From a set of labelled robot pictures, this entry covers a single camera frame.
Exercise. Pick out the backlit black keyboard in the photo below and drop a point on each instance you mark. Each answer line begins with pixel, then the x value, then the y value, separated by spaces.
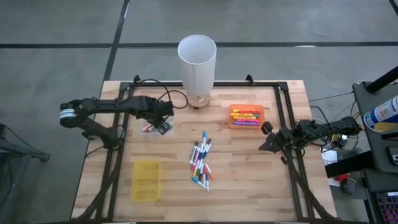
pixel 387 207

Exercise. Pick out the orange highlighter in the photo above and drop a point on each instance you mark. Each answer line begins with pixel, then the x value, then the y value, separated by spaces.
pixel 241 114

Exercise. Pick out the red highlighter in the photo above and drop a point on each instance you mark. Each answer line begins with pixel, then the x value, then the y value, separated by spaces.
pixel 250 112

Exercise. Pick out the dark blue cap thin marker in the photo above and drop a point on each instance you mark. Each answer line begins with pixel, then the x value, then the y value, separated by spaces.
pixel 202 155

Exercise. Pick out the light blue cap white marker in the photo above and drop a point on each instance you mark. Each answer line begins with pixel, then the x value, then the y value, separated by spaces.
pixel 197 181

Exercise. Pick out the black equipment cart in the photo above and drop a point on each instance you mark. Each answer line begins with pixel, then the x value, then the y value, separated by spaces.
pixel 373 146

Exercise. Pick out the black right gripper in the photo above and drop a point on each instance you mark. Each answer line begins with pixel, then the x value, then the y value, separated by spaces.
pixel 281 140

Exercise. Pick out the white paper sheet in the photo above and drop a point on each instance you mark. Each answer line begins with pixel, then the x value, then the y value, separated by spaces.
pixel 329 155

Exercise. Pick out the orange translucent plastic bin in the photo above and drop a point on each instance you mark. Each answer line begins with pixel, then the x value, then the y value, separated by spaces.
pixel 247 107

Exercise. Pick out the green highlighter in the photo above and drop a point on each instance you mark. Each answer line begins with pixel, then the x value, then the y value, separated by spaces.
pixel 257 117

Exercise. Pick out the small black power box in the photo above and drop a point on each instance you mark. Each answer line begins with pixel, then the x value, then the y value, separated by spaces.
pixel 341 140

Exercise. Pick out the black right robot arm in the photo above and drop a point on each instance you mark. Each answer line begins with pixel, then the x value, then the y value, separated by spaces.
pixel 342 124

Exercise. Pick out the blue dry erase marker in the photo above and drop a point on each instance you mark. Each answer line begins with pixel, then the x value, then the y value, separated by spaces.
pixel 204 134

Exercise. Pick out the black dry erase marker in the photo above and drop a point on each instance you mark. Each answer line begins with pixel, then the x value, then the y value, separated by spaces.
pixel 196 144

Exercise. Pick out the orange cap thin marker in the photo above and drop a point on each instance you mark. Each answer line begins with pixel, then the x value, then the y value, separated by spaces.
pixel 211 174

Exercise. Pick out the pink highlighter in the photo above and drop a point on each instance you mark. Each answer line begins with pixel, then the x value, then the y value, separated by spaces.
pixel 247 120

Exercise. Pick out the purple highlighter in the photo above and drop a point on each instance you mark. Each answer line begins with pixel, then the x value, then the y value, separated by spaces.
pixel 247 123

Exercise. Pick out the black round pole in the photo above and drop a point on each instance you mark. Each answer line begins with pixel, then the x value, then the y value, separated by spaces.
pixel 382 81

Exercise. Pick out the purple cap thin marker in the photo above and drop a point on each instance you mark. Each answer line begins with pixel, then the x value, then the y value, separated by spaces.
pixel 207 183

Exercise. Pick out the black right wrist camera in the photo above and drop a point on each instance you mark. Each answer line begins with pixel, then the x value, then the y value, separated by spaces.
pixel 267 128

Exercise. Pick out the red dry erase marker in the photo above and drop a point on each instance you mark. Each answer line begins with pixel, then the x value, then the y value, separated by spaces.
pixel 147 128

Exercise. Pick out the small red object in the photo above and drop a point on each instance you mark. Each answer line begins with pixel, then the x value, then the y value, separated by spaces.
pixel 341 178

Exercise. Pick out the white shade wooden base lamp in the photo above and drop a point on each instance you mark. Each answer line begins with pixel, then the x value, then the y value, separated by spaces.
pixel 197 68

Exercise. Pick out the black mesh chair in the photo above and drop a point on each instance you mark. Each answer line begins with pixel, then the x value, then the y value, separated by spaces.
pixel 18 161

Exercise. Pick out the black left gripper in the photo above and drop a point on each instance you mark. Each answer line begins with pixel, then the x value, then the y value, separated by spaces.
pixel 158 110

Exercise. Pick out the red cap thin marker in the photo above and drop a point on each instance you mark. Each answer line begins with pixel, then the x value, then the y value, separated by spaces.
pixel 203 172

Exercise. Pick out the pink dry erase marker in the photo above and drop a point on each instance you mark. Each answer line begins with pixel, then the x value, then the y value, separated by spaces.
pixel 196 154

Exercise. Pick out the yellow translucent plastic bin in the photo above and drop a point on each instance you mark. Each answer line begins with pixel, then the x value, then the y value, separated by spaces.
pixel 145 180

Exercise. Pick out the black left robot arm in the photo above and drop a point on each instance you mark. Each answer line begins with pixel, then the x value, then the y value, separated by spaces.
pixel 102 107

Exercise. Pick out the black frame clamp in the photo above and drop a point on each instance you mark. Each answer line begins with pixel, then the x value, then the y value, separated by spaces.
pixel 249 78
pixel 136 78

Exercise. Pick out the blue white wipes canister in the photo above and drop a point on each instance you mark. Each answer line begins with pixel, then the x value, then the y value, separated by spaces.
pixel 381 113

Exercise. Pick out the yellow cap thin marker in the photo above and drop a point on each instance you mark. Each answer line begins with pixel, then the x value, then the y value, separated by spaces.
pixel 196 172

